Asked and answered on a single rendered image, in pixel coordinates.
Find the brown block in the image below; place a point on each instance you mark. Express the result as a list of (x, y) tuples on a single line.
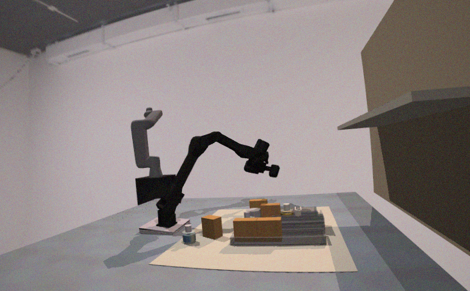
[(211, 226), (245, 227), (269, 210), (269, 227), (255, 203)]

